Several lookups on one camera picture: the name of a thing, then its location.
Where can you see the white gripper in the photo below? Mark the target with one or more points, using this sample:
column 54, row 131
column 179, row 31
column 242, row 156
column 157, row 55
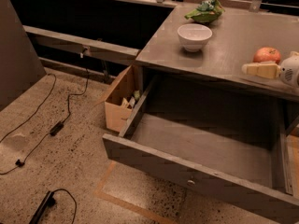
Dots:
column 290, row 70

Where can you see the grey cabinet counter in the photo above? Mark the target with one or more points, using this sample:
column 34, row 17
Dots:
column 236, row 35

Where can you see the black power strip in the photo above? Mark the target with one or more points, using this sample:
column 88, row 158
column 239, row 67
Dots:
column 49, row 201

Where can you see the white ceramic bowl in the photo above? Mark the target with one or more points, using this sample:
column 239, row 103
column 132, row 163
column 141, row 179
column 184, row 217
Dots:
column 193, row 37

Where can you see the red apple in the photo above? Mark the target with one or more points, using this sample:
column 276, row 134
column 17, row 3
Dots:
column 267, row 54

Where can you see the cardboard box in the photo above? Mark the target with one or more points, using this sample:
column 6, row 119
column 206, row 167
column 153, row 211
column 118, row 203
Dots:
column 116, row 101

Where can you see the items inside cardboard box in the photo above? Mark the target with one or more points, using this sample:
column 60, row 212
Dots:
column 131, row 101

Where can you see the round metal drawer knob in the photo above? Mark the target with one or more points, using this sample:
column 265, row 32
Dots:
column 190, row 182

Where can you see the grey metal rail shelf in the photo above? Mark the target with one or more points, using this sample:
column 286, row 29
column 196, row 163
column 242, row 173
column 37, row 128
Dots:
column 82, row 46

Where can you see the open grey top drawer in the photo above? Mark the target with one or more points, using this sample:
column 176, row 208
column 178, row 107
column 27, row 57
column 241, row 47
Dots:
column 231, row 142

